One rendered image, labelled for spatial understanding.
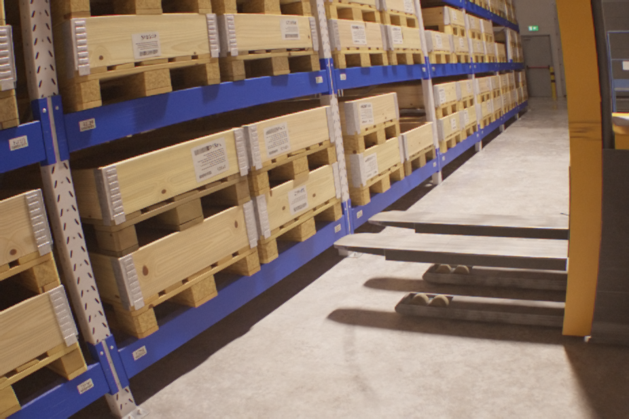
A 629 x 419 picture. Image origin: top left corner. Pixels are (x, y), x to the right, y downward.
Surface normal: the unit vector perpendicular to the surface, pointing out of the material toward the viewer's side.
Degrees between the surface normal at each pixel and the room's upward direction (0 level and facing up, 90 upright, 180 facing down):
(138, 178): 90
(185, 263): 90
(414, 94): 90
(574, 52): 90
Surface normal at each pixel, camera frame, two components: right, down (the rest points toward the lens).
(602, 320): -0.52, 0.29
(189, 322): 0.85, 0.04
